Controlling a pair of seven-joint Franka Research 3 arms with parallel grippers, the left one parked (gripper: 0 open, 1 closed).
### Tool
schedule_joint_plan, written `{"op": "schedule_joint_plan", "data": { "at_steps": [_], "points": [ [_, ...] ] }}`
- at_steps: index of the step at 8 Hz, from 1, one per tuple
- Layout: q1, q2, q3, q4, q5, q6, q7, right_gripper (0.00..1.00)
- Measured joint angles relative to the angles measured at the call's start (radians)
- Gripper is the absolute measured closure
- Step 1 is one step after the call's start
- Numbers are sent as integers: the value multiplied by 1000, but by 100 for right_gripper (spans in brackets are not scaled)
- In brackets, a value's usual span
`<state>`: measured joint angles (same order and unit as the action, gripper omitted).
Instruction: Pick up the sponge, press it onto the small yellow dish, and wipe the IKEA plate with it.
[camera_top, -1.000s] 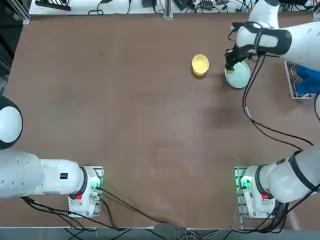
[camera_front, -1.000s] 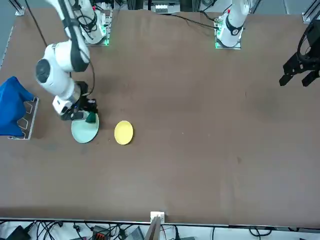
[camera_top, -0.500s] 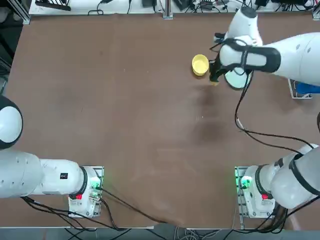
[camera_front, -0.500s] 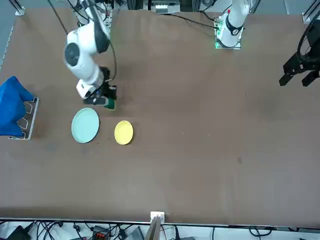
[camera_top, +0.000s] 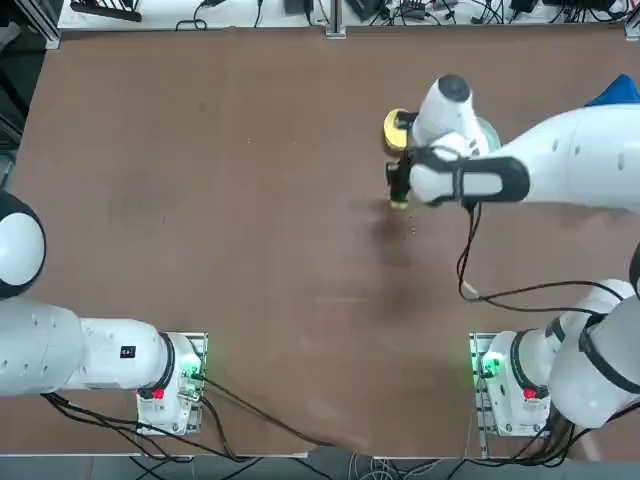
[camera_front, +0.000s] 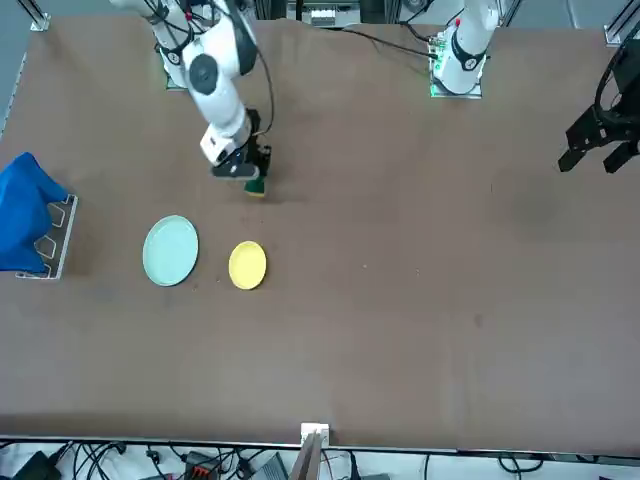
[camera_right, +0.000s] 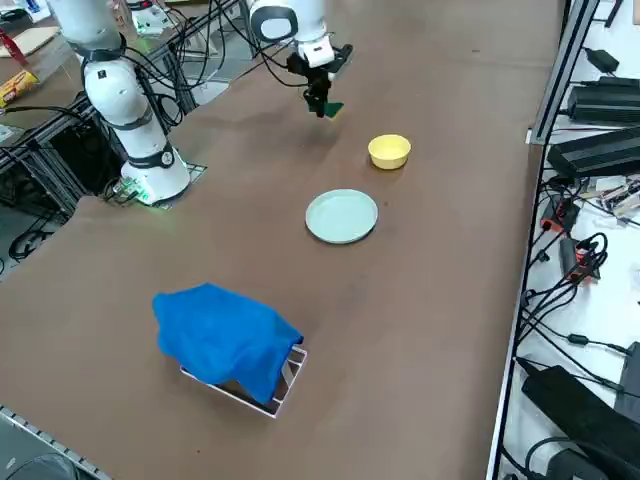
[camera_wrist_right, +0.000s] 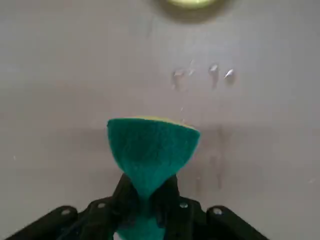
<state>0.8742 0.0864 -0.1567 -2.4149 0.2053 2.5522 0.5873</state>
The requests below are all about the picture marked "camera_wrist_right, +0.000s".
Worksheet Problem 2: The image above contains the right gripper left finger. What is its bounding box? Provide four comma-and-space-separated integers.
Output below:
3, 172, 146, 240

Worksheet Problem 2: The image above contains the green and yellow sponge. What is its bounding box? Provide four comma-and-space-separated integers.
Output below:
106, 115, 202, 240

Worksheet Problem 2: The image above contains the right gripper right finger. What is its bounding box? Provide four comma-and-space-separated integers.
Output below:
151, 174, 270, 240

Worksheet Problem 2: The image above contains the small yellow dish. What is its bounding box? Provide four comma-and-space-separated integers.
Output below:
156, 0, 231, 23

